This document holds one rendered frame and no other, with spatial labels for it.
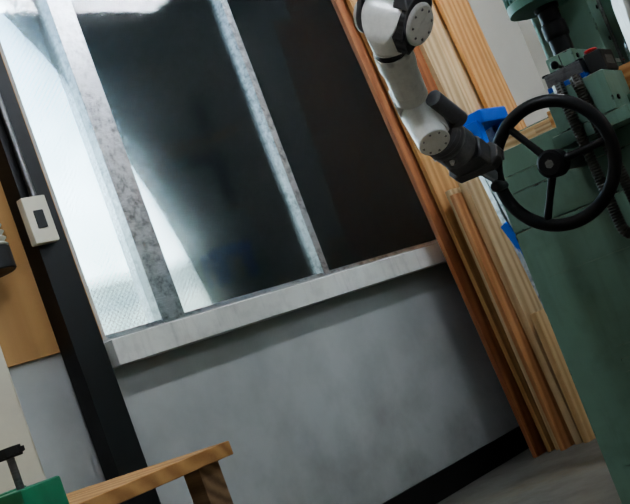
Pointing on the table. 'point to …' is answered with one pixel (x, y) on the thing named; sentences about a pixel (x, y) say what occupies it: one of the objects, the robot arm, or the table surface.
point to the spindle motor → (519, 10)
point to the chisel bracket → (566, 57)
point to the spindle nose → (554, 27)
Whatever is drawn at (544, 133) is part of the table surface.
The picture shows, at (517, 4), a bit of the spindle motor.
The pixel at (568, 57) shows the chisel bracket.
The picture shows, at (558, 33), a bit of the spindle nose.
